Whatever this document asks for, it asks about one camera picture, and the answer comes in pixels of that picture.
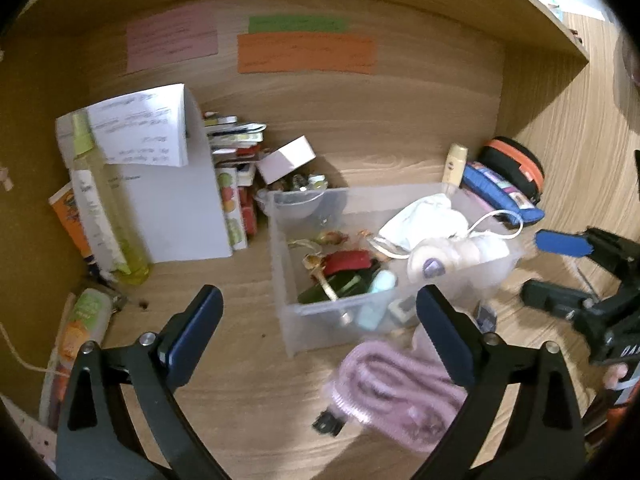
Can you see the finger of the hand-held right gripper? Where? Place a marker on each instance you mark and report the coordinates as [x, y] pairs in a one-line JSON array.
[[560, 242], [550, 297]]

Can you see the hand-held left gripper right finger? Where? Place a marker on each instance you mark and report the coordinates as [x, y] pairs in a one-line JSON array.
[[445, 335]]

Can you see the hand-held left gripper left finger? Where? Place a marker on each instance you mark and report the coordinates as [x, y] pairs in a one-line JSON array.
[[195, 330]]

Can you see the white tape roll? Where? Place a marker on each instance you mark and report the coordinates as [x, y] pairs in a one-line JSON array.
[[432, 260]]

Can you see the small teal bottle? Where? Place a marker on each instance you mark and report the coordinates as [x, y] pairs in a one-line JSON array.
[[380, 285]]

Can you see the dark green bottle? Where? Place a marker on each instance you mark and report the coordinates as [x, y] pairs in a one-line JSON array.
[[350, 285]]

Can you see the white face mask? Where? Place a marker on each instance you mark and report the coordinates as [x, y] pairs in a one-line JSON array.
[[425, 220]]

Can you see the red rectangular case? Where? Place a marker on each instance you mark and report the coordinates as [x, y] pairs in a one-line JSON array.
[[345, 260]]

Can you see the clear plastic storage box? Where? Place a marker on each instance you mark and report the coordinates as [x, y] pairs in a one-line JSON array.
[[320, 327]]

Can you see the wooden desktop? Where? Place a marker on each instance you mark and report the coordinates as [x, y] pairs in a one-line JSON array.
[[250, 390]]

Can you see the person's right hand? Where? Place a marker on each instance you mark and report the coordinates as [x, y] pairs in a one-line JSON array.
[[619, 375]]

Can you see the small dark blue packet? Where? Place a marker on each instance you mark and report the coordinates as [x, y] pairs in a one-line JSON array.
[[485, 317]]

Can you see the small grey white gadget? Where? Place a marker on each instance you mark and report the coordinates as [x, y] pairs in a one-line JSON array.
[[401, 310]]

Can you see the blue zip pouch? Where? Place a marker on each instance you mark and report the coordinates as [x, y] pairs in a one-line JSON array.
[[495, 190]]

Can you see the black and orange round case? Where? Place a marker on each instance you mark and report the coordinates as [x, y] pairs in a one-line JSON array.
[[520, 165]]

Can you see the green and orange tube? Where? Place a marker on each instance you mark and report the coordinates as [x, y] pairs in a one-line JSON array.
[[85, 320]]

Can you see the large white box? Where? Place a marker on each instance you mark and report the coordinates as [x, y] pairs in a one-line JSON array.
[[175, 210]]

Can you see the cream tube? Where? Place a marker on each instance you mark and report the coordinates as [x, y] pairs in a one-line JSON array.
[[455, 165]]

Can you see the yellow-green spray bottle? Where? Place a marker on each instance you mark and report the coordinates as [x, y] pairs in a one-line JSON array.
[[115, 220]]

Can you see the stack of colourful packets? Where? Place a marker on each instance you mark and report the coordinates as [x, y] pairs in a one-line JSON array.
[[235, 200]]

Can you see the clear plastic bowl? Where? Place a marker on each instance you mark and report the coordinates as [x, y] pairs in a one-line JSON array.
[[295, 205]]

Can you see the orange cardboard box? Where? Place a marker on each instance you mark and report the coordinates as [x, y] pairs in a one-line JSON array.
[[67, 215]]

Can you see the small glass bottle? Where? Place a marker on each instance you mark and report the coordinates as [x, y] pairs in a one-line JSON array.
[[307, 182]]

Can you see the small white box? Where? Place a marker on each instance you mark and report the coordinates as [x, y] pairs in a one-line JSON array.
[[285, 160]]

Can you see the white handwritten paper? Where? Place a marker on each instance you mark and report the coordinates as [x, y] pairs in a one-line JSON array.
[[145, 125]]

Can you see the pink sticky note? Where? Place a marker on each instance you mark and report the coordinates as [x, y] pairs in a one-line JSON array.
[[172, 35]]

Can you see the orange sticky note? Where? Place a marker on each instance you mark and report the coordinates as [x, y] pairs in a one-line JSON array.
[[305, 53]]

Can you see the green sticky note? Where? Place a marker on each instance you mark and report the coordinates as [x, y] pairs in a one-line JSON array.
[[297, 23]]

